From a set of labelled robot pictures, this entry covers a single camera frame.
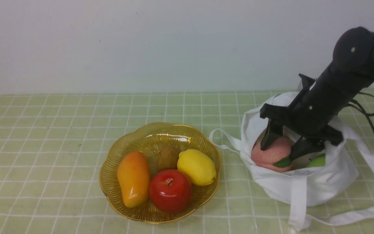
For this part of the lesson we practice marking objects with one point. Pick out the brown kiwi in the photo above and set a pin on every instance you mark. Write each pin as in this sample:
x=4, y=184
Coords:
x=167, y=158

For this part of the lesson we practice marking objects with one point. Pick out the red apple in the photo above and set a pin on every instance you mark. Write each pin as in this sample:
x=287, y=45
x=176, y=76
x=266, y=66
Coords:
x=170, y=191

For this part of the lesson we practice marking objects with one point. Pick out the white cloth tote bag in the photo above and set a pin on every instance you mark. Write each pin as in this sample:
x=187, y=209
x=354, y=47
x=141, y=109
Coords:
x=305, y=187

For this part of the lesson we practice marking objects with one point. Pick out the orange yellow mango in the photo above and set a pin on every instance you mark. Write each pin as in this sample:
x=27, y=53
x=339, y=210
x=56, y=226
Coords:
x=134, y=178

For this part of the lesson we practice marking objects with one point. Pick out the yellow lemon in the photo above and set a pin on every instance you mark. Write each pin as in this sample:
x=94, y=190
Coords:
x=199, y=167

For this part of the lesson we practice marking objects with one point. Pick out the amber glass fruit bowl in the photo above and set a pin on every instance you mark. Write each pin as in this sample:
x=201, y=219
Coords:
x=150, y=139

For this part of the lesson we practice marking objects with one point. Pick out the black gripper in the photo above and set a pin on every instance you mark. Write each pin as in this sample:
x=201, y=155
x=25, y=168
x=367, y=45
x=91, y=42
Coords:
x=307, y=115

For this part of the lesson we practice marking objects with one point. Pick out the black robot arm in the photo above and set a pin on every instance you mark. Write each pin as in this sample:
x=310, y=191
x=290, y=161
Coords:
x=352, y=66

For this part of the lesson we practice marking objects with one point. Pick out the green fruit in bag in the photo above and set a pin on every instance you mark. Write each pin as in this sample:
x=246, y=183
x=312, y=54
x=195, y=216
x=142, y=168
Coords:
x=318, y=161

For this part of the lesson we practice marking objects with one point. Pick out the green checkered tablecloth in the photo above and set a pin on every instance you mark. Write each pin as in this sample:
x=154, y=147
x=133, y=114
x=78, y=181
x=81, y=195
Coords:
x=52, y=148

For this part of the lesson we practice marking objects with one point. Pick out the pink peach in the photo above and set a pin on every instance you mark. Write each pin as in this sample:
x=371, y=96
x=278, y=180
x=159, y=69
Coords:
x=280, y=149

